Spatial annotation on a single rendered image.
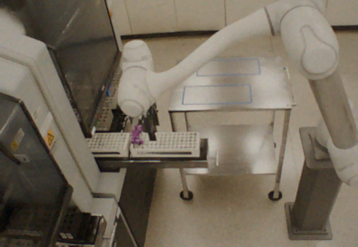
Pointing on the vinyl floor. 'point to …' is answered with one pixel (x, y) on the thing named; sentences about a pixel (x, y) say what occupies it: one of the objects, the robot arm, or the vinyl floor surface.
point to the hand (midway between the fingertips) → (153, 128)
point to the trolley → (243, 150)
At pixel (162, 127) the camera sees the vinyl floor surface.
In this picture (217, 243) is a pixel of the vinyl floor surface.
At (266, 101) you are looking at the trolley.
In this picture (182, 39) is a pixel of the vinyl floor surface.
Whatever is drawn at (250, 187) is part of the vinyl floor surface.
